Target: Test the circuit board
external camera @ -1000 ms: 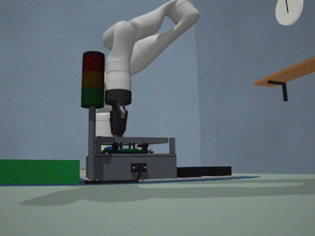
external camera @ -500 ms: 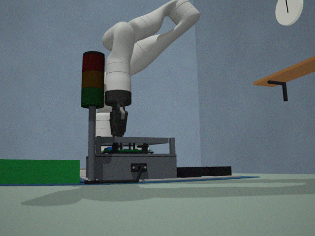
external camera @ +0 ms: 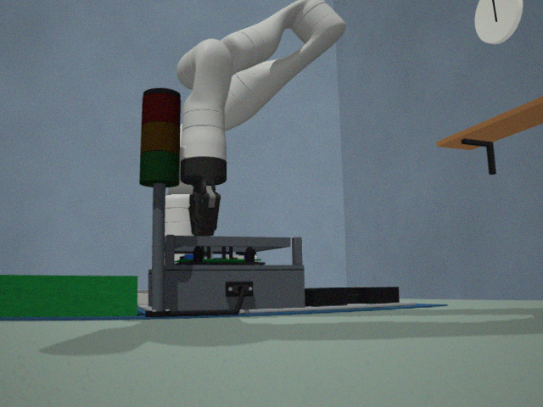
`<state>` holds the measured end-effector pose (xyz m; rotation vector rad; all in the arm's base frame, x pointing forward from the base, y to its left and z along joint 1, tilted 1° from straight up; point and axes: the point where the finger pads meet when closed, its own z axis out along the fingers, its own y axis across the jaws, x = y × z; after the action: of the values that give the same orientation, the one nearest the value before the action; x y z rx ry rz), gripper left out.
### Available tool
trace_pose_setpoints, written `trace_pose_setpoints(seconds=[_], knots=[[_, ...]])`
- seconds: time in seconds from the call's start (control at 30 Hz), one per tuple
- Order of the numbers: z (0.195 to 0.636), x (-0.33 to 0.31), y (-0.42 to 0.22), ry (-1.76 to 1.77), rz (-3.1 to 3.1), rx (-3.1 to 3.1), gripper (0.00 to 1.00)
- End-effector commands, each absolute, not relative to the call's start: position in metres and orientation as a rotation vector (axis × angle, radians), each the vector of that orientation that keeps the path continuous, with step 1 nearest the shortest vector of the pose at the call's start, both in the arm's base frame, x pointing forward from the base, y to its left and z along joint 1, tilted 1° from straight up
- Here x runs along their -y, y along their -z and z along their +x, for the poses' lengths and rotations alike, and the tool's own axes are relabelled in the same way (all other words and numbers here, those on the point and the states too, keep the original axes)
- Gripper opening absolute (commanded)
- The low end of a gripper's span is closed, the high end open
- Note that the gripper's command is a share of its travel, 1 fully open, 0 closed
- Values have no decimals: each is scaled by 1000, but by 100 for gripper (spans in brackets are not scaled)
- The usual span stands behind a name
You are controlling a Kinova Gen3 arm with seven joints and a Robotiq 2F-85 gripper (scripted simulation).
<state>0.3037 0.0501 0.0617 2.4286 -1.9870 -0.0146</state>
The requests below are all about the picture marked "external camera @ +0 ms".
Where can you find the green circuit board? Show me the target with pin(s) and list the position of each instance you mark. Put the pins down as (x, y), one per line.
(188, 257)

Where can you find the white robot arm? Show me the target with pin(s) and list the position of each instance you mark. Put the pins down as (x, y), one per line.
(208, 112)

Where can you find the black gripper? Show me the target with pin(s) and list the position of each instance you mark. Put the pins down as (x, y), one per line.
(204, 173)

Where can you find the green bin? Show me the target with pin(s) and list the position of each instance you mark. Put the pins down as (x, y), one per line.
(67, 296)

